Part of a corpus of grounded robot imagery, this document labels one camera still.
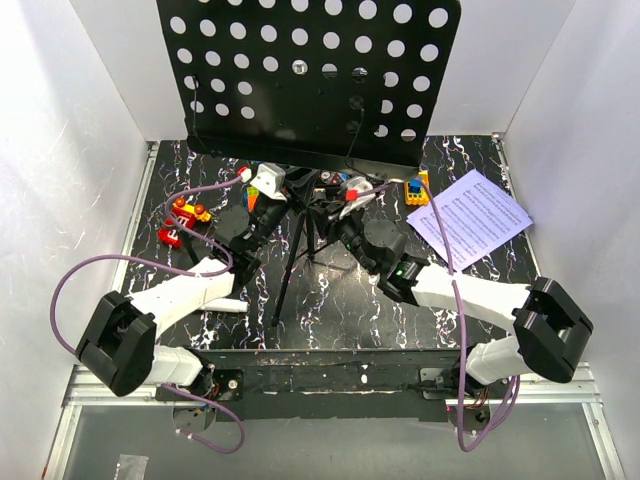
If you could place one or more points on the red toy bus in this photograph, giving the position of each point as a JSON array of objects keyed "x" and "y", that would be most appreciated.
[{"x": 181, "y": 206}]

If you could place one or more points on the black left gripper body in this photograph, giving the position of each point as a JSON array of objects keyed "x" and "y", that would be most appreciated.
[{"x": 270, "y": 219}]

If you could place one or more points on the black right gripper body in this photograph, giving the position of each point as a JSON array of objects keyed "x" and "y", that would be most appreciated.
[{"x": 350, "y": 230}]

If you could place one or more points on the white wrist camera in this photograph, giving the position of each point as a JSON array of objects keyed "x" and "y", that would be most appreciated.
[
  {"x": 268, "y": 180},
  {"x": 358, "y": 191}
]

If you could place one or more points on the blue orange toy block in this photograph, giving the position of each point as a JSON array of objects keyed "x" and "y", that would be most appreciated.
[{"x": 251, "y": 197}]

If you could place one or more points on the sheet music page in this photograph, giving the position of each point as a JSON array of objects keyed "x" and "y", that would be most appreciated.
[{"x": 469, "y": 220}]

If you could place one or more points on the black music stand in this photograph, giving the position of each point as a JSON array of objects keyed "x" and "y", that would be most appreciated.
[{"x": 344, "y": 86}]

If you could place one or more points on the yellow toy block tray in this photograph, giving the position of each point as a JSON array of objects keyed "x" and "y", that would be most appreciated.
[{"x": 414, "y": 191}]

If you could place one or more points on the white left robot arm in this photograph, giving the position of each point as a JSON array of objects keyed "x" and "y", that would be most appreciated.
[{"x": 119, "y": 344}]

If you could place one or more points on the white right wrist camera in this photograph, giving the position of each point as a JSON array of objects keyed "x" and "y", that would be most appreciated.
[{"x": 358, "y": 191}]

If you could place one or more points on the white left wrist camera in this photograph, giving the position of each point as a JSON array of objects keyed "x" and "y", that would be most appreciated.
[{"x": 268, "y": 180}]

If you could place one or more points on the black poker chip case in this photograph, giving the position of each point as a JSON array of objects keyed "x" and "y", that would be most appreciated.
[{"x": 329, "y": 181}]

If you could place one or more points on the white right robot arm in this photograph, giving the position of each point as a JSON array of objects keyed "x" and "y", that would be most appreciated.
[{"x": 547, "y": 332}]

